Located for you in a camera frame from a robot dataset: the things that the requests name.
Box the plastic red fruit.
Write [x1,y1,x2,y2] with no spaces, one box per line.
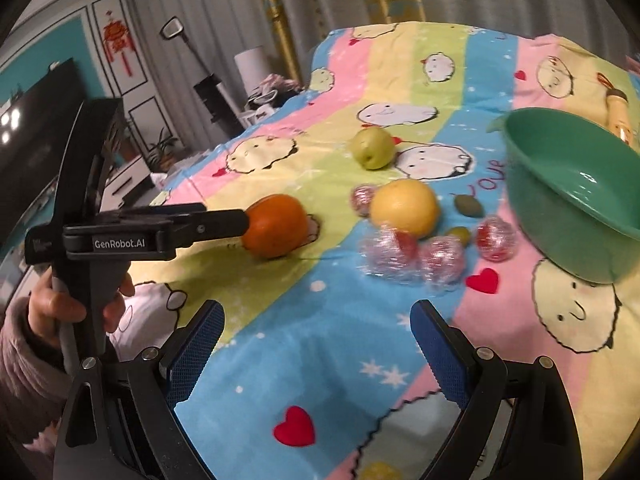
[475,216,518,262]
[349,183,378,218]
[359,226,421,283]
[419,235,466,290]

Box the pink sleeve forearm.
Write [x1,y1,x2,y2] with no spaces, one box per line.
[1,298,72,479]

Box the person's left hand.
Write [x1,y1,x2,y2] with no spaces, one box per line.
[27,263,137,351]

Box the white tv cabinet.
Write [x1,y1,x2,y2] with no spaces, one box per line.
[100,155,153,211]

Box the potted plant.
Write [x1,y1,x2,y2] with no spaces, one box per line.
[146,128,179,172]

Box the orange fruit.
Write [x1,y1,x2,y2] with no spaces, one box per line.
[241,194,308,259]

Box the black white floor vacuum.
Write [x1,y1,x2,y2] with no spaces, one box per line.
[160,16,245,138]

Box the small green olive fruit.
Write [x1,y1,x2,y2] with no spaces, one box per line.
[454,194,485,218]
[445,226,472,247]

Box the black television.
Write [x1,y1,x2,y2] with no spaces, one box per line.
[1,58,87,240]

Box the black white shopping bag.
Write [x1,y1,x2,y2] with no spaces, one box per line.
[239,74,303,128]

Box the yellow grapefruit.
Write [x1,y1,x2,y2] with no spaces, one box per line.
[369,179,442,238]

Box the white cylindrical lamp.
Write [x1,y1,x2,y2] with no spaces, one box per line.
[234,47,271,96]

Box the red chinese knot decoration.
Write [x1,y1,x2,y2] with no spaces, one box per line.
[102,11,136,78]

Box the colourful cartoon striped bedsheet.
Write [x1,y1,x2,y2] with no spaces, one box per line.
[112,22,639,479]

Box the green pear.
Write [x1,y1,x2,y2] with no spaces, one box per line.
[349,127,396,170]

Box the grey curtain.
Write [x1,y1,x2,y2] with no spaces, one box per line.
[125,0,639,150]

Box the green plastic basin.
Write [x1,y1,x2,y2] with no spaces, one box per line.
[487,107,639,284]

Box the yellow cartoon bottle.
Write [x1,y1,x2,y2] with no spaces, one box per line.
[597,73,634,148]

